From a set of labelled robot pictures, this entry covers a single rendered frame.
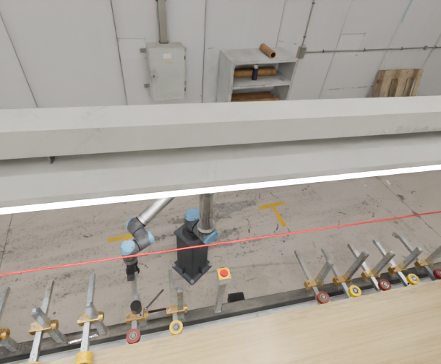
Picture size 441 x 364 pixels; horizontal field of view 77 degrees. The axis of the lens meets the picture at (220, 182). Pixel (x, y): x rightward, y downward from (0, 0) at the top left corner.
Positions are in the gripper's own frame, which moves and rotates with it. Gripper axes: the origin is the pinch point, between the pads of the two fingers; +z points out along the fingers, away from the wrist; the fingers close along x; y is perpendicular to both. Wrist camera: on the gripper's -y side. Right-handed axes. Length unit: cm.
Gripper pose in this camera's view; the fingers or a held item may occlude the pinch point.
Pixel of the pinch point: (134, 276)
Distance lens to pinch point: 217.5
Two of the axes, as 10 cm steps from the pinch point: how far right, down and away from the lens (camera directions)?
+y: -2.1, -6.9, 6.9
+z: -0.9, 7.1, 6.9
